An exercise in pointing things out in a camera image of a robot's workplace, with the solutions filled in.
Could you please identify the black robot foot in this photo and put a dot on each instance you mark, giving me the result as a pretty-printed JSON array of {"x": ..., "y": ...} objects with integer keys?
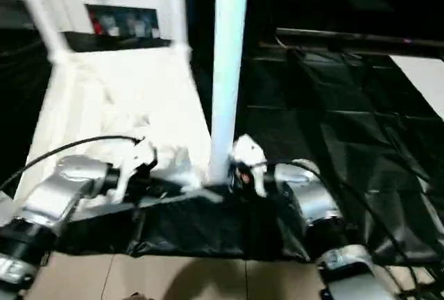
[{"x": 135, "y": 296}]

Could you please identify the red packet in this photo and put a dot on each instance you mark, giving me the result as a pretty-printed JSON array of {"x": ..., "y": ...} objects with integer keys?
[{"x": 97, "y": 25}]

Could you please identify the white plastic table leg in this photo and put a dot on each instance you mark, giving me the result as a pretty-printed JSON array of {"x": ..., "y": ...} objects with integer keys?
[
  {"x": 178, "y": 8},
  {"x": 41, "y": 18},
  {"x": 4, "y": 206},
  {"x": 227, "y": 53}
]

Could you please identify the white flat board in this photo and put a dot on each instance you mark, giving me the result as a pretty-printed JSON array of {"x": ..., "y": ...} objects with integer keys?
[{"x": 423, "y": 81}]

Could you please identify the long black bar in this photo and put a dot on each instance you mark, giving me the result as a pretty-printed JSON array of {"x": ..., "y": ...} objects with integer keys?
[{"x": 347, "y": 36}]

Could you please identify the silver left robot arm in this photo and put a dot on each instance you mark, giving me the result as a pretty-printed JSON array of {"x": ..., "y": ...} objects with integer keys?
[{"x": 59, "y": 189}]

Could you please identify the black mat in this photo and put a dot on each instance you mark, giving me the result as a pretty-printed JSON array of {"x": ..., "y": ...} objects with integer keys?
[{"x": 329, "y": 133}]

